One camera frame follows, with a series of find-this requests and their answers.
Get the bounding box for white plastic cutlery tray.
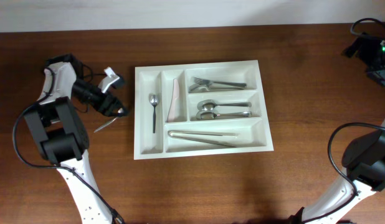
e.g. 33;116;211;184
134;60;273;160

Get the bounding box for pink plastic knife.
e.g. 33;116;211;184
167;79;180;123

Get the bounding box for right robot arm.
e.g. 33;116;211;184
287;33;385;223

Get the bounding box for small teaspoon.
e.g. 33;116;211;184
150;94;159;134

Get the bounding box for teaspoon with textured handle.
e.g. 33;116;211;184
94;116;119;133

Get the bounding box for steel fork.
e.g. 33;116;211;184
193;77;247;88
188;84;244;93

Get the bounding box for steel kitchen tongs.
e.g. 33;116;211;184
168;130;237;147

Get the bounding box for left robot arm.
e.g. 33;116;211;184
20;54;128;223

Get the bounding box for steel tablespoon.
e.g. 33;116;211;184
197;100;252;111
196;111;252;120

